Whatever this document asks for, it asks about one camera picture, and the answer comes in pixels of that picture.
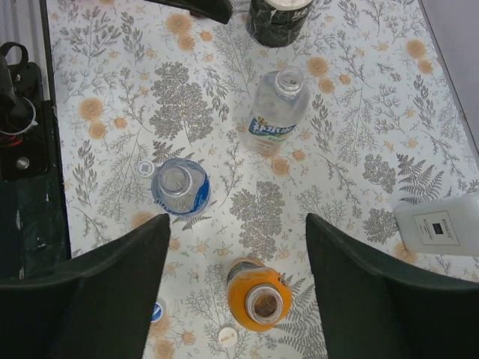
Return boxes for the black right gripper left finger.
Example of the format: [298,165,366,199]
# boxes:
[1,214,171,358]

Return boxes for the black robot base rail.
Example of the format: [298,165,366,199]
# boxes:
[1,42,71,279]

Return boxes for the blue bottle cap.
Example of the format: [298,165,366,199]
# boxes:
[150,300,166,323]

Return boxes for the clear bottle cap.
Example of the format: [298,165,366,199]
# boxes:
[136,159,156,179]

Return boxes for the white bottle cap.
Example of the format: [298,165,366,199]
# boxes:
[218,326,238,349]

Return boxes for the blue label water bottle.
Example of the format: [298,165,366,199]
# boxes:
[151,158,210,217]

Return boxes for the white square lotion bottle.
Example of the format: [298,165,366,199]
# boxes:
[394,194,478,257]

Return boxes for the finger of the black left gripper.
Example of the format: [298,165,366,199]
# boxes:
[148,0,233,24]

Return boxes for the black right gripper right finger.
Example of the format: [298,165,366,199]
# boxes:
[305,213,478,358]

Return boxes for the orange juice bottle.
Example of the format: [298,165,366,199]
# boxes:
[226,258,293,332]

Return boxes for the clear water bottle white-blue label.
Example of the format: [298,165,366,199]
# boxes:
[242,66,310,156]

